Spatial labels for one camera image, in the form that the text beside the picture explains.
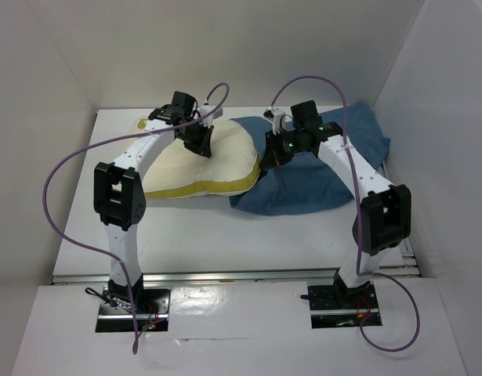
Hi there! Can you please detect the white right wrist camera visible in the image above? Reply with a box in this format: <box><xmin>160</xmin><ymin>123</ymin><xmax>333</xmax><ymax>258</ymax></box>
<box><xmin>263</xmin><ymin>107</ymin><xmax>292</xmax><ymax>135</ymax></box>

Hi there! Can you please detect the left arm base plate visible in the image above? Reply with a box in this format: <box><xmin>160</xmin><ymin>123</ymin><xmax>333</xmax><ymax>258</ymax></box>
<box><xmin>95</xmin><ymin>287</ymin><xmax>171</xmax><ymax>333</ymax></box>

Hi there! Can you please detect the cream quilted pillow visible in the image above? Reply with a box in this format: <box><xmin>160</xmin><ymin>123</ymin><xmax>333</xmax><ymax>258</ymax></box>
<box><xmin>143</xmin><ymin>120</ymin><xmax>260</xmax><ymax>200</ymax></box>

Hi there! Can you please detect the aluminium right side rail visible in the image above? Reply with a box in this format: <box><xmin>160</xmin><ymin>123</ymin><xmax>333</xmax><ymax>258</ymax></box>
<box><xmin>377</xmin><ymin>160</ymin><xmax>422</xmax><ymax>278</ymax></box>

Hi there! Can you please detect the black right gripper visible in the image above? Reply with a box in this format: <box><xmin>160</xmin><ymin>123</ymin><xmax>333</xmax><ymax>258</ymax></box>
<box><xmin>260</xmin><ymin>127</ymin><xmax>304</xmax><ymax>168</ymax></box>

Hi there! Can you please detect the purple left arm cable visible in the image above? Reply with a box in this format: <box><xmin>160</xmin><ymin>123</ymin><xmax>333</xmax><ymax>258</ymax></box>
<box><xmin>42</xmin><ymin>82</ymin><xmax>230</xmax><ymax>355</ymax></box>

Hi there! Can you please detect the aluminium front rail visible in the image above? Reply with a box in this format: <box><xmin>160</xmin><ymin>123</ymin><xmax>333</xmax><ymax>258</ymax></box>
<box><xmin>52</xmin><ymin>265</ymin><xmax>422</xmax><ymax>285</ymax></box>

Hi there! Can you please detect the aluminium rail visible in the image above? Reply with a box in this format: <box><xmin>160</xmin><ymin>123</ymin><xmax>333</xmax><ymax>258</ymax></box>
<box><xmin>377</xmin><ymin>160</ymin><xmax>422</xmax><ymax>278</ymax></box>
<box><xmin>52</xmin><ymin>265</ymin><xmax>422</xmax><ymax>285</ymax></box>

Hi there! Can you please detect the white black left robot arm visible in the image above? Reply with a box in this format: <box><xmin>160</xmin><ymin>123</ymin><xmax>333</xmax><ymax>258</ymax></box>
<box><xmin>93</xmin><ymin>92</ymin><xmax>223</xmax><ymax>313</ymax></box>

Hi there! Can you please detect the blue pillowcase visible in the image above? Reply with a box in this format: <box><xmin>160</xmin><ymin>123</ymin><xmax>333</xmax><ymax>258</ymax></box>
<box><xmin>230</xmin><ymin>103</ymin><xmax>390</xmax><ymax>215</ymax></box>

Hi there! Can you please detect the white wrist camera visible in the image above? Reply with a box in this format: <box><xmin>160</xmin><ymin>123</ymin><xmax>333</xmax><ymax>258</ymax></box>
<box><xmin>198</xmin><ymin>104</ymin><xmax>223</xmax><ymax>128</ymax></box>
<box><xmin>263</xmin><ymin>107</ymin><xmax>292</xmax><ymax>135</ymax></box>

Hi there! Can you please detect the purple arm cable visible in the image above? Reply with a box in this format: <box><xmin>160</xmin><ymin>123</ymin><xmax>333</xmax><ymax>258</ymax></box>
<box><xmin>269</xmin><ymin>74</ymin><xmax>421</xmax><ymax>351</ymax></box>
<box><xmin>42</xmin><ymin>82</ymin><xmax>230</xmax><ymax>355</ymax></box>

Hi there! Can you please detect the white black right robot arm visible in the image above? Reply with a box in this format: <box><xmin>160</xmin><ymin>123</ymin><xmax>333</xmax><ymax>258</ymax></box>
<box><xmin>260</xmin><ymin>100</ymin><xmax>411</xmax><ymax>309</ymax></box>

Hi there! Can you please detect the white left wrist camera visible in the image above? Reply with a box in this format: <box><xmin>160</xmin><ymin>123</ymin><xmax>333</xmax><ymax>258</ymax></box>
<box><xmin>198</xmin><ymin>104</ymin><xmax>223</xmax><ymax>128</ymax></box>

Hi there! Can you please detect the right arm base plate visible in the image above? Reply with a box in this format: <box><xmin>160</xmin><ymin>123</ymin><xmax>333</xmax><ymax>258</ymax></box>
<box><xmin>300</xmin><ymin>284</ymin><xmax>382</xmax><ymax>329</ymax></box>

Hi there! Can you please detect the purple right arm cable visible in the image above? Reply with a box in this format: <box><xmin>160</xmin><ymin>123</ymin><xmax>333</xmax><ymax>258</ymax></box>
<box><xmin>269</xmin><ymin>74</ymin><xmax>421</xmax><ymax>351</ymax></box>

